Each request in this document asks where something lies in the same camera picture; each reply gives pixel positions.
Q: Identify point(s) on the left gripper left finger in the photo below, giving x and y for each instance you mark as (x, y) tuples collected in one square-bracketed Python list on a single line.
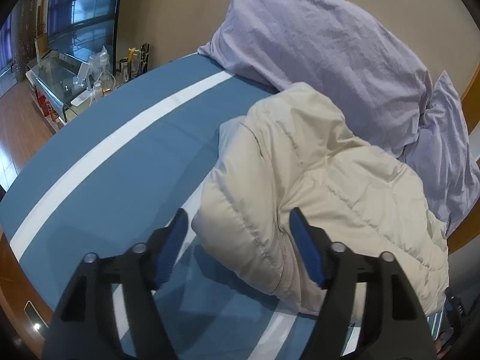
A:
[(84, 323)]

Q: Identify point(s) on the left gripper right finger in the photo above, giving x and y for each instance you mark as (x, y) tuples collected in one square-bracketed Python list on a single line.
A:
[(370, 309)]

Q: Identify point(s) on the beige puffer jacket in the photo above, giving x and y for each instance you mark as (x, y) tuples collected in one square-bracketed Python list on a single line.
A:
[(294, 150)]

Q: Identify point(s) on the blue white striped bed sheet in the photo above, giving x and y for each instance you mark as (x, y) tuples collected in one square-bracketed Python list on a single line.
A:
[(212, 314)]

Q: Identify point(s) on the clear plastic bottle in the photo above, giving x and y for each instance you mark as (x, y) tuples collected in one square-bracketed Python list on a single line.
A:
[(106, 78)]

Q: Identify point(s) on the glass top side table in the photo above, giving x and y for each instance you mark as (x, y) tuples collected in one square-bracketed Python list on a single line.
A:
[(69, 84)]

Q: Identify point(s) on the large lilac pillow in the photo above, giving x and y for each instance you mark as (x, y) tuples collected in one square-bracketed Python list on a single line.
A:
[(339, 49)]

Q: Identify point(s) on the dark window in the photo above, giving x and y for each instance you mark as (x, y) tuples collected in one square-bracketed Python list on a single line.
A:
[(77, 28)]

